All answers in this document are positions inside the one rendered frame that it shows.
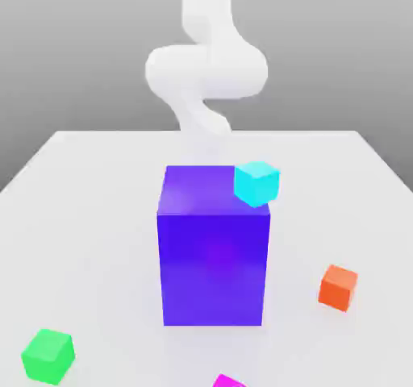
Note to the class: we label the small cyan cube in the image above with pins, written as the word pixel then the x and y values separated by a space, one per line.
pixel 257 183

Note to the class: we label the small green cube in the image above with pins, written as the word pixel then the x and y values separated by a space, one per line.
pixel 48 356

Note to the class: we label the small orange cube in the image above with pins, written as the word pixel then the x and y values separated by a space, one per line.
pixel 337 288

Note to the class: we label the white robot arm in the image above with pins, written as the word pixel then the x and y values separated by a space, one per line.
pixel 206 71

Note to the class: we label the large purple box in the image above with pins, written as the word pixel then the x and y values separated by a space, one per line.
pixel 213 264

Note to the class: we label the small magenta cube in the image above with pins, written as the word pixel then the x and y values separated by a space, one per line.
pixel 227 382

